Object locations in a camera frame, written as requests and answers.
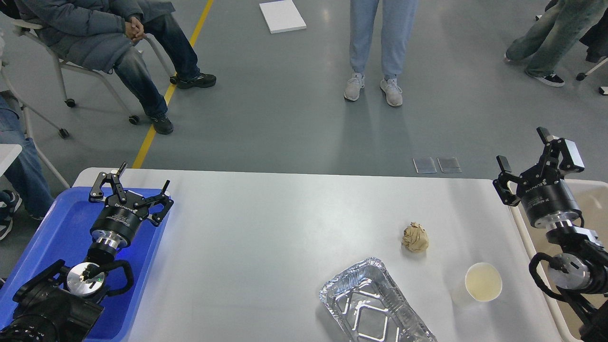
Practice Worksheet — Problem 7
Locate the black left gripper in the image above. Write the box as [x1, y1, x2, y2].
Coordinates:
[89, 162, 174, 249]

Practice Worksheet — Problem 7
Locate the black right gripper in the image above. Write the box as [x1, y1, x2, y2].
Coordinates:
[493, 126, 586, 228]

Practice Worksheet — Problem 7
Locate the white paper cup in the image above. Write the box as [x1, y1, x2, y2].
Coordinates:
[451, 262, 503, 307]

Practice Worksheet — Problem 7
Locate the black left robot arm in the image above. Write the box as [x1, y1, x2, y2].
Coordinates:
[1, 165, 174, 342]

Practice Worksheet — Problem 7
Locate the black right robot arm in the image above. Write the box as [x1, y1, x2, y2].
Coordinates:
[493, 126, 608, 342]

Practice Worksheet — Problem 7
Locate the right floor plate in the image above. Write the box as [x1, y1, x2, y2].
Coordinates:
[437, 157, 462, 173]

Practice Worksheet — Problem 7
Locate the floor plate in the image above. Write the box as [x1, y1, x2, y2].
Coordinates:
[437, 157, 462, 173]
[412, 157, 437, 174]

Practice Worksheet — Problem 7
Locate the person in blue jeans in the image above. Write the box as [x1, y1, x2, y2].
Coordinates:
[0, 98, 54, 239]

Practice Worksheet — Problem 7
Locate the white chair leg at right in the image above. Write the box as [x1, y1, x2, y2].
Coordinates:
[575, 57, 608, 96]

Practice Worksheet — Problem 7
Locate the left floor plate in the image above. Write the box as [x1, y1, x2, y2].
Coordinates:
[412, 157, 437, 174]

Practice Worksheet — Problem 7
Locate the person in green-grey trousers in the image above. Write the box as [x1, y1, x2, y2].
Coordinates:
[503, 0, 608, 87]

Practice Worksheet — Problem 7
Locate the white side table corner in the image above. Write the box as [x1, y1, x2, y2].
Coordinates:
[0, 143, 22, 177]

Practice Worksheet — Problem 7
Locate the crumpled brown paper ball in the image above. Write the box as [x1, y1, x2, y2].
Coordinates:
[401, 222, 429, 253]

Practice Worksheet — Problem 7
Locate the seated person in grey jacket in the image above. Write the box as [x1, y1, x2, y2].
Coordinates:
[15, 0, 217, 135]

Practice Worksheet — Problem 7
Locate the white wheeled chair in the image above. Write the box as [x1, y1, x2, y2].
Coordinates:
[10, 19, 179, 125]

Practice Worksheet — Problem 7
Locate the standing person in light jeans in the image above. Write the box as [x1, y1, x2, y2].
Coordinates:
[344, 0, 419, 107]

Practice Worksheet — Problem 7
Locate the aluminium foil tray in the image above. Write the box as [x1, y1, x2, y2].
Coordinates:
[319, 257, 437, 342]

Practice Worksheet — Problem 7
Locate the white board on floor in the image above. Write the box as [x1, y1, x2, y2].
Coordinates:
[259, 0, 307, 33]

